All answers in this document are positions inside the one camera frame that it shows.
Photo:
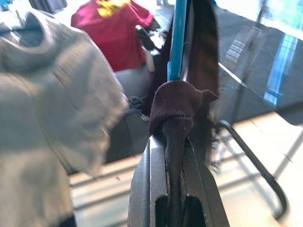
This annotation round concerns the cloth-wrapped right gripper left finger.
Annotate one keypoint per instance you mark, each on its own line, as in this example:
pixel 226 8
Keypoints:
pixel 146 179

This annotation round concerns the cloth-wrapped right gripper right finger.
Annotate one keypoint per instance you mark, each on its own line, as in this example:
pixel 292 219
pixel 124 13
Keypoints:
pixel 203 184

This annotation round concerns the black printed shirt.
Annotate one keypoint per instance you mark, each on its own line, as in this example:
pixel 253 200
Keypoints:
pixel 204 47

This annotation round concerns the blue plastic clothes hanger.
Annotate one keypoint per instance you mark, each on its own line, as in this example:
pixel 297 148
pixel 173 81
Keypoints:
pixel 178 35

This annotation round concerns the black metal clothes rack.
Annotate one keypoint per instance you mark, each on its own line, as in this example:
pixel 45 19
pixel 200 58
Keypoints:
pixel 258 163

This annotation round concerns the grey knit sweater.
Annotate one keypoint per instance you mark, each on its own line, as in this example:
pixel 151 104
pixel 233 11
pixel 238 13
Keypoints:
pixel 47 94

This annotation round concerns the red shirt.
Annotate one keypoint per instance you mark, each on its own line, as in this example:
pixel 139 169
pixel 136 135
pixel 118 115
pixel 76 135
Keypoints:
pixel 113 35

